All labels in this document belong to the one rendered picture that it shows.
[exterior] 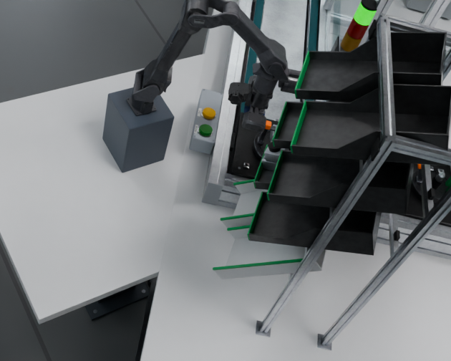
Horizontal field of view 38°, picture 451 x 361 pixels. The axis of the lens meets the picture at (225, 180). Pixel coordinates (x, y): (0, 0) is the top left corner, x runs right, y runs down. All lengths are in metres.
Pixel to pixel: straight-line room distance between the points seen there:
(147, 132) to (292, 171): 0.56
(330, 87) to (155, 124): 0.63
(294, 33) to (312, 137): 1.23
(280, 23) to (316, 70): 1.08
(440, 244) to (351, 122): 0.85
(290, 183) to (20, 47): 2.33
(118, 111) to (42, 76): 1.57
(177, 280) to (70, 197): 0.39
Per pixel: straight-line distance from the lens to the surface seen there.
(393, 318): 1.95
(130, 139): 1.84
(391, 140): 1.15
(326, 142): 1.27
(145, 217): 1.88
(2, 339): 2.64
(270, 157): 1.59
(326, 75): 1.41
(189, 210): 1.92
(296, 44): 2.44
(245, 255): 1.68
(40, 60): 3.46
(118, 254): 1.81
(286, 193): 1.39
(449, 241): 2.07
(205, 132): 1.96
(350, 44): 1.91
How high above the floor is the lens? 2.43
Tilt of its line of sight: 51 degrees down
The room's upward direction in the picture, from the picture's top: 21 degrees clockwise
